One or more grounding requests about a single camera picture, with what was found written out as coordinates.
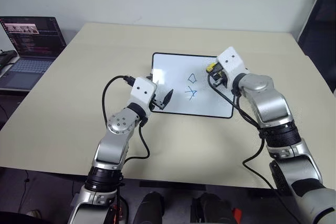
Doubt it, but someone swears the dark rounded shape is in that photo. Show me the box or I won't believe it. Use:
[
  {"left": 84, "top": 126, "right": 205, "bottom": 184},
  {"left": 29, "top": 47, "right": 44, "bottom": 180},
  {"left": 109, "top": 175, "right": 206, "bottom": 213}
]
[
  {"left": 134, "top": 191, "right": 165, "bottom": 224},
  {"left": 190, "top": 191, "right": 235, "bottom": 224}
]

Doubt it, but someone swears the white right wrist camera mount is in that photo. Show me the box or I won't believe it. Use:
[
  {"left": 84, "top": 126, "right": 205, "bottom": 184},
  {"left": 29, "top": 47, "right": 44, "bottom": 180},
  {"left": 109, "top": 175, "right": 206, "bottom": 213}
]
[{"left": 216, "top": 46, "right": 250, "bottom": 88}]

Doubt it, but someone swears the black device beside laptop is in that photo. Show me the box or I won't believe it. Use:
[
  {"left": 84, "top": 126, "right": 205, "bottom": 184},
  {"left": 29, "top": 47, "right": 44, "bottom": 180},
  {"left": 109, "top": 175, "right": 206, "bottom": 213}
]
[{"left": 0, "top": 49, "right": 19, "bottom": 78}]

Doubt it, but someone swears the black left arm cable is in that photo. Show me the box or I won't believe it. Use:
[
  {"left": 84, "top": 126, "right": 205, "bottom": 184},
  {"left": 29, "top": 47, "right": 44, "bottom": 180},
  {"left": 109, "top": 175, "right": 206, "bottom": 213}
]
[{"left": 101, "top": 75, "right": 151, "bottom": 159}]

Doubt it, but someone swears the open grey laptop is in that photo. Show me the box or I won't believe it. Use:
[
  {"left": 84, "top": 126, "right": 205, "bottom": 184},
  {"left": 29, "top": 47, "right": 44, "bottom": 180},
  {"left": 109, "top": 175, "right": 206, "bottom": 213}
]
[{"left": 0, "top": 16, "right": 67, "bottom": 91}]

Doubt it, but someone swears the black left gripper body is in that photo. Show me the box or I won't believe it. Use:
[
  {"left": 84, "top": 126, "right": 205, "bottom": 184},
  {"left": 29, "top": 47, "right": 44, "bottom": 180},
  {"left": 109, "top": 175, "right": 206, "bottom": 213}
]
[{"left": 150, "top": 93, "right": 166, "bottom": 112}]

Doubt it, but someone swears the black chair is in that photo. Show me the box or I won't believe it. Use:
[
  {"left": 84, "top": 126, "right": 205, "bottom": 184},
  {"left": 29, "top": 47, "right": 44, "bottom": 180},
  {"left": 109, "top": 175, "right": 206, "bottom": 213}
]
[{"left": 297, "top": 0, "right": 336, "bottom": 91}]

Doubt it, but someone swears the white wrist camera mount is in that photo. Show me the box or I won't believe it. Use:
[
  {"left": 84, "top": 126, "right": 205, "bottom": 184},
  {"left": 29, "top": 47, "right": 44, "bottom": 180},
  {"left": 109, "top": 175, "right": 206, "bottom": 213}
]
[
  {"left": 127, "top": 76, "right": 158, "bottom": 112},
  {"left": 216, "top": 46, "right": 250, "bottom": 88}
]

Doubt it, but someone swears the black-framed whiteboard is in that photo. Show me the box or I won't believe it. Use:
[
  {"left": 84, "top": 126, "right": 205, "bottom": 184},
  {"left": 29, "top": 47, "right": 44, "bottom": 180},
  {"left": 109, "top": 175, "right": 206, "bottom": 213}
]
[{"left": 151, "top": 52, "right": 235, "bottom": 119}]

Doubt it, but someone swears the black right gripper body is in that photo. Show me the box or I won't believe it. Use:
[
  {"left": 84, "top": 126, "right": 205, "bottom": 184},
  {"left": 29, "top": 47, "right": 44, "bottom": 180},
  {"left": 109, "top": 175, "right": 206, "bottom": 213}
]
[{"left": 216, "top": 66, "right": 230, "bottom": 89}]

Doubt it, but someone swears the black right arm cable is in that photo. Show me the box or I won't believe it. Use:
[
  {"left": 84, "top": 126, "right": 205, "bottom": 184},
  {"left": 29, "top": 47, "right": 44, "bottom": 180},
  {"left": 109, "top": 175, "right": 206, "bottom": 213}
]
[{"left": 207, "top": 72, "right": 302, "bottom": 224}]

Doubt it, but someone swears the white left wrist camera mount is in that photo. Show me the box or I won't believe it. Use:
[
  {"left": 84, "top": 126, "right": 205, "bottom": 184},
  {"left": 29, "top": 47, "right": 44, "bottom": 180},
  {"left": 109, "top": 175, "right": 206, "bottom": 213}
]
[{"left": 127, "top": 76, "right": 158, "bottom": 112}]

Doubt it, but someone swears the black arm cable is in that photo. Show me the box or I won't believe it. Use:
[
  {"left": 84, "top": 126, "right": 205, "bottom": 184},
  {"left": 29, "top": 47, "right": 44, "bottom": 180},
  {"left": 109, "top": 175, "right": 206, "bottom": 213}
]
[
  {"left": 207, "top": 72, "right": 302, "bottom": 224},
  {"left": 101, "top": 75, "right": 151, "bottom": 159}
]

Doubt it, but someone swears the thin black floor cable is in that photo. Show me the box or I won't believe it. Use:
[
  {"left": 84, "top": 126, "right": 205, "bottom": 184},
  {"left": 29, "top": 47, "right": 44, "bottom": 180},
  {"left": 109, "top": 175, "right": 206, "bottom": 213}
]
[{"left": 18, "top": 170, "right": 32, "bottom": 211}]

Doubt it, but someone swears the yellow and black eraser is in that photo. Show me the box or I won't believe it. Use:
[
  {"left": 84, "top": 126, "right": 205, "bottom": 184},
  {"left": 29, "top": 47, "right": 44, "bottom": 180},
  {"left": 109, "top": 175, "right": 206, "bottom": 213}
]
[{"left": 204, "top": 62, "right": 221, "bottom": 74}]

